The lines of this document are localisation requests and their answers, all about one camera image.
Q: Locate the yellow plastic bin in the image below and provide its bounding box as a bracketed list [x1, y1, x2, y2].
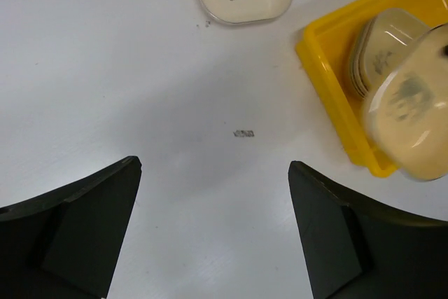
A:
[295, 0, 447, 178]

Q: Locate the yellow panda plate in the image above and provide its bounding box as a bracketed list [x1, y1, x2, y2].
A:
[363, 24, 447, 181]
[344, 8, 430, 99]

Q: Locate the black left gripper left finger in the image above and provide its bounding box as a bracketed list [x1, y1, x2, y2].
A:
[1, 156, 141, 298]

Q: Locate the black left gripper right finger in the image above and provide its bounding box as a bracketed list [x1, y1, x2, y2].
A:
[288, 161, 447, 298]

